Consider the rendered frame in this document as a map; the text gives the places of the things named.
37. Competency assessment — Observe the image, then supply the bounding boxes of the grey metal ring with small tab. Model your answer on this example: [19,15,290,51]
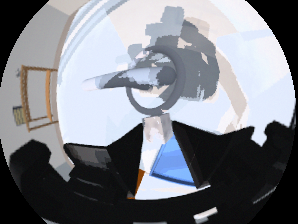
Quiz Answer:
[125,45,186,144]

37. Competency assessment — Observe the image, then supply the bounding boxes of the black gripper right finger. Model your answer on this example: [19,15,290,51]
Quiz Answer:
[172,120,255,189]

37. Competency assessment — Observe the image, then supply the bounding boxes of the grey metal t-shaped stake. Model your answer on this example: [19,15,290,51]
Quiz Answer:
[81,65,176,92]

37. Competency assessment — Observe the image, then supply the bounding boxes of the blue tray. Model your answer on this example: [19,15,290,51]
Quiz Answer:
[149,136,196,188]

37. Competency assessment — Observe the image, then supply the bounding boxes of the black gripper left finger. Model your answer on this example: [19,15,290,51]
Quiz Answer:
[63,124,144,198]

